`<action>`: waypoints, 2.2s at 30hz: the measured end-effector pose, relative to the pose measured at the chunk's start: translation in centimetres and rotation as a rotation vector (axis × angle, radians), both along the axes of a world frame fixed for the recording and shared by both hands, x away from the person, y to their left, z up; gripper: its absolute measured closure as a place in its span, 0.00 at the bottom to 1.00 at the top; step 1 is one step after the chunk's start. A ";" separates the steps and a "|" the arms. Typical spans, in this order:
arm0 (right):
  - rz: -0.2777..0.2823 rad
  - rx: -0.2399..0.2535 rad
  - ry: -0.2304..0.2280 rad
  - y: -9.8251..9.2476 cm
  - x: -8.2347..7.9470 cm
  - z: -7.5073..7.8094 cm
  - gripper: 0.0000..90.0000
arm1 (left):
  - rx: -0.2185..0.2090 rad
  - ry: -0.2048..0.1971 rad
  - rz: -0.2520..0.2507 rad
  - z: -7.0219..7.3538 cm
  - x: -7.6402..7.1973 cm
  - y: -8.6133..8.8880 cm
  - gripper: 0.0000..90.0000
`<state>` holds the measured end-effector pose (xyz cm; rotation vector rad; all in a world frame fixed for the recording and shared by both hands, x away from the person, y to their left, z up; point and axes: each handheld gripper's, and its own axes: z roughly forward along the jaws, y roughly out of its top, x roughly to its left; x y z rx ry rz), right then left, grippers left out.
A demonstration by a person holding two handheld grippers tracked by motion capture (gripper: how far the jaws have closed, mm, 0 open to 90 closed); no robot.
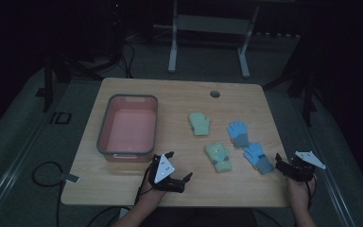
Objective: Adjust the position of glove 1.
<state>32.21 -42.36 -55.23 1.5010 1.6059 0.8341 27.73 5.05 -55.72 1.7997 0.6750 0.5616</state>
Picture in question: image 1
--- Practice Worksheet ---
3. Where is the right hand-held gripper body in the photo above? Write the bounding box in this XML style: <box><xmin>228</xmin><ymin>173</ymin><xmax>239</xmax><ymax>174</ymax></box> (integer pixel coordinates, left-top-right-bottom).
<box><xmin>285</xmin><ymin>150</ymin><xmax>327</xmax><ymax>183</ymax></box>

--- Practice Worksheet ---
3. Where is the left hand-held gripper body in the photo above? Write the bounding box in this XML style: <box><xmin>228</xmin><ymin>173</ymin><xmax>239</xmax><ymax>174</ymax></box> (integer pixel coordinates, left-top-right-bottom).
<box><xmin>147</xmin><ymin>153</ymin><xmax>185</xmax><ymax>194</ymax></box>

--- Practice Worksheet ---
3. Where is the blue glove with grey cuff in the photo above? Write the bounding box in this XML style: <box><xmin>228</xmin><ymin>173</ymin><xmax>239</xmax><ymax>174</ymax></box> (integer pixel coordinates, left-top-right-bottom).
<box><xmin>226</xmin><ymin>120</ymin><xmax>251</xmax><ymax>148</ymax></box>
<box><xmin>242</xmin><ymin>142</ymin><xmax>275</xmax><ymax>176</ymax></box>

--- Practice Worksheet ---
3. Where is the green mitten with face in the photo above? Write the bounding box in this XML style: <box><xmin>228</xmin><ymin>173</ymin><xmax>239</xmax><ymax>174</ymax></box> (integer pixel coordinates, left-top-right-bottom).
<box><xmin>204</xmin><ymin>142</ymin><xmax>233</xmax><ymax>174</ymax></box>

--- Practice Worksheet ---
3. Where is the plain green mitten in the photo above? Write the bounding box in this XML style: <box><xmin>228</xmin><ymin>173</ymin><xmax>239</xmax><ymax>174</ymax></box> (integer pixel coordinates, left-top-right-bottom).
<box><xmin>188</xmin><ymin>112</ymin><xmax>212</xmax><ymax>137</ymax></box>

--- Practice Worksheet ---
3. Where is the pink bin with grey rim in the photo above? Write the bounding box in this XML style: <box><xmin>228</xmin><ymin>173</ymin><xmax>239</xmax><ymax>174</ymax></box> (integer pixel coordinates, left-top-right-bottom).
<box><xmin>96</xmin><ymin>94</ymin><xmax>159</xmax><ymax>164</ymax></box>

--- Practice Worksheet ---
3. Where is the person's right hand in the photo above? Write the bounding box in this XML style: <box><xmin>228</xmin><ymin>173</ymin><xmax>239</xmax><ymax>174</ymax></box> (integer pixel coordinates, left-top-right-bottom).
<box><xmin>287</xmin><ymin>176</ymin><xmax>318</xmax><ymax>210</ymax></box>

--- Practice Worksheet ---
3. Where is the person's left hand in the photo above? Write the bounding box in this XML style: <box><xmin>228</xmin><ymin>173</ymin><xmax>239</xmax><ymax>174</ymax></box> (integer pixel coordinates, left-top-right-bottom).
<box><xmin>137</xmin><ymin>179</ymin><xmax>168</xmax><ymax>206</ymax></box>

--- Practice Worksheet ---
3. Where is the black tripod stand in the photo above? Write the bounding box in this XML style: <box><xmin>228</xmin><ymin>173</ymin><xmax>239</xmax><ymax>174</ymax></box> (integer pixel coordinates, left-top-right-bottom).
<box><xmin>35</xmin><ymin>0</ymin><xmax>122</xmax><ymax>114</ymax></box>
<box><xmin>262</xmin><ymin>29</ymin><xmax>320</xmax><ymax>128</ymax></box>

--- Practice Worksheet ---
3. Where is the grey table clamp tab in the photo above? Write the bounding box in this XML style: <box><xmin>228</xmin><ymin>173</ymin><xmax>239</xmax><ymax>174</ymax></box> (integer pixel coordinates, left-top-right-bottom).
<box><xmin>59</xmin><ymin>172</ymin><xmax>80</xmax><ymax>184</ymax></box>

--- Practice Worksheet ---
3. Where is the white metal stand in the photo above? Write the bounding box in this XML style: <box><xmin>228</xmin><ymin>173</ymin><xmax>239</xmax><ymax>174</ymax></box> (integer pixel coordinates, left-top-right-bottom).
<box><xmin>152</xmin><ymin>0</ymin><xmax>262</xmax><ymax>79</ymax></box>

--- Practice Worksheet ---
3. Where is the left hand-held gripper black cable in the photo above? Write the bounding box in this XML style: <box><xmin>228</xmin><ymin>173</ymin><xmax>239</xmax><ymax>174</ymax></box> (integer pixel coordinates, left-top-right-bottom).
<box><xmin>133</xmin><ymin>162</ymin><xmax>156</xmax><ymax>206</ymax></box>

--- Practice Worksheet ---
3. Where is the hand-held gripper black cable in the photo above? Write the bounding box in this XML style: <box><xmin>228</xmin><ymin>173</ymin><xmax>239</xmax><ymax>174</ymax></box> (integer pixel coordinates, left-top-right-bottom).
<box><xmin>133</xmin><ymin>162</ymin><xmax>156</xmax><ymax>206</ymax></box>
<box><xmin>304</xmin><ymin>179</ymin><xmax>318</xmax><ymax>210</ymax></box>

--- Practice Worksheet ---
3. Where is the right hand-held gripper black cable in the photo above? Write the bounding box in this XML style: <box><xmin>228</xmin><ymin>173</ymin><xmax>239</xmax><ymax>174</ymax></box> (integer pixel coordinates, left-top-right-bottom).
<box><xmin>304</xmin><ymin>179</ymin><xmax>318</xmax><ymax>210</ymax></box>

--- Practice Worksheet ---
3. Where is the black background cable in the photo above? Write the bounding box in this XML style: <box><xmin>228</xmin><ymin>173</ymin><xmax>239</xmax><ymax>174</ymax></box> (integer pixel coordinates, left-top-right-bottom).
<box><xmin>118</xmin><ymin>40</ymin><xmax>137</xmax><ymax>79</ymax></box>

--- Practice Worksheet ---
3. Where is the black floor cable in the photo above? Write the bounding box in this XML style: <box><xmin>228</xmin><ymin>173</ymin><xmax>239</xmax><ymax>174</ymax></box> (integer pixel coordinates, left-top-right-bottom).
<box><xmin>31</xmin><ymin>161</ymin><xmax>64</xmax><ymax>227</ymax></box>

